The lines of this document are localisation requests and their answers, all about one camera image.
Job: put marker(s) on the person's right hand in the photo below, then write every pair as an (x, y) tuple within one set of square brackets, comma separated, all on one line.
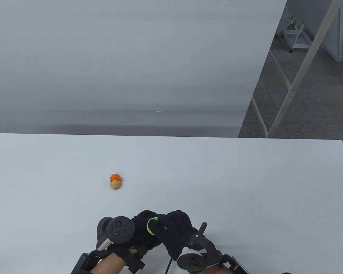
[(177, 228)]

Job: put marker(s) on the person's left hand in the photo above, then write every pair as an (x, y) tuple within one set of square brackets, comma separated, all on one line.
[(141, 231)]

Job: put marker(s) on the green dusting cloth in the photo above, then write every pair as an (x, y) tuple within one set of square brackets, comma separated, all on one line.
[(152, 219)]

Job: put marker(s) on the orange shell dog ornament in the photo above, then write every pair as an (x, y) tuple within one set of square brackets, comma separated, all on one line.
[(115, 182)]

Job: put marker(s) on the person's right forearm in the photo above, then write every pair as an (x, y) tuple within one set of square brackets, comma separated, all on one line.
[(214, 270)]

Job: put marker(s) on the person's left forearm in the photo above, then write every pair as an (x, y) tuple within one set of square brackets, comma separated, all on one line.
[(108, 265)]

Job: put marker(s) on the black left hand controller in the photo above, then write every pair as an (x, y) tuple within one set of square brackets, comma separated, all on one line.
[(120, 229)]

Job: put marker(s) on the black hand controller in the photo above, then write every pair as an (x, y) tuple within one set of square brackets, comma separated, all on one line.
[(193, 261), (120, 229)]

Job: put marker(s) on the black right hand controller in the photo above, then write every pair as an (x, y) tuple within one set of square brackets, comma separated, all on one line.
[(193, 261)]

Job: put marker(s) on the large white backdrop board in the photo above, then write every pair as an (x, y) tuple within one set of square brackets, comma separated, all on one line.
[(131, 57)]

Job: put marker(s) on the grey partition panel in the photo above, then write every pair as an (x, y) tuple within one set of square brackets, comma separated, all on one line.
[(333, 31)]

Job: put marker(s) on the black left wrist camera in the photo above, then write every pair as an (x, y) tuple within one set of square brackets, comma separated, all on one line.
[(135, 261)]

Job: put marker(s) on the white metal table frame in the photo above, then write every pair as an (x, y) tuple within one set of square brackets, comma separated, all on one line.
[(303, 65)]

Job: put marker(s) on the white wheeled cart frame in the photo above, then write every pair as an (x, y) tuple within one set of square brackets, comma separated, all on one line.
[(298, 37)]

